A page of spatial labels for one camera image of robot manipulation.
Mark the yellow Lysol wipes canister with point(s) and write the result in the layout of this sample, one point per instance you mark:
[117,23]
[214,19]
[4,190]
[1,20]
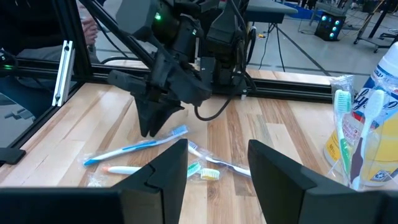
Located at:
[385,146]

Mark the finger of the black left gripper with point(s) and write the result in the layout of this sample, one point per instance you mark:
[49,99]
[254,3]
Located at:
[164,112]
[145,112]

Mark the dark blue toothbrush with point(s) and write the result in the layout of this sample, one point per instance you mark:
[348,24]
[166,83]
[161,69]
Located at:
[373,105]
[217,161]

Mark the dark grey desk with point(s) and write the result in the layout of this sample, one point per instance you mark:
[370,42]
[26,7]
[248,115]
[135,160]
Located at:
[267,9]

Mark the black aluminium table frame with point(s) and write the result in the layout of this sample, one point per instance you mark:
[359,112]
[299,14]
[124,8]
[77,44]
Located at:
[280,87]

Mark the orange toothbrush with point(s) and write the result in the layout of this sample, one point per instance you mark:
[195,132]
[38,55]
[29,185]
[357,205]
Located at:
[121,170]
[210,175]

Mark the clear acrylic organizer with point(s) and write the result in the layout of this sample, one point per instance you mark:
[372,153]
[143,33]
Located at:
[334,175]

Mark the person's hand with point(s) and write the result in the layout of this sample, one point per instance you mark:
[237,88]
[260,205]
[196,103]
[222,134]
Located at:
[90,31]

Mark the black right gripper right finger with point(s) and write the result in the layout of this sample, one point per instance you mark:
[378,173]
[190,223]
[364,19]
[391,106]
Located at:
[295,205]

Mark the green toothbrush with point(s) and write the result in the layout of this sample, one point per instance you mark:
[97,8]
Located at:
[343,102]
[193,169]

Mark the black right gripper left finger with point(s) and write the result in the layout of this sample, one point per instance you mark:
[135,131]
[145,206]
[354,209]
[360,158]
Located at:
[93,207]

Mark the silver aluminium bracket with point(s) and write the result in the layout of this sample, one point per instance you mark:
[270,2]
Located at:
[63,74]

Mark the black computer tower blue lights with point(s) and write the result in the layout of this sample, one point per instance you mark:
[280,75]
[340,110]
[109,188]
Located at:
[323,31]

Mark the light blue toothbrush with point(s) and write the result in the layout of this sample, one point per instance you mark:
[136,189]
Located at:
[133,147]

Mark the black flat mounting plate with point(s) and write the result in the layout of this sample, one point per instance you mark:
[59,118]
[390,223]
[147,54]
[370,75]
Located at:
[12,155]

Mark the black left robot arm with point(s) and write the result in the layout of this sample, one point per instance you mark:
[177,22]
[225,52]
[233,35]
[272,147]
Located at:
[222,31]

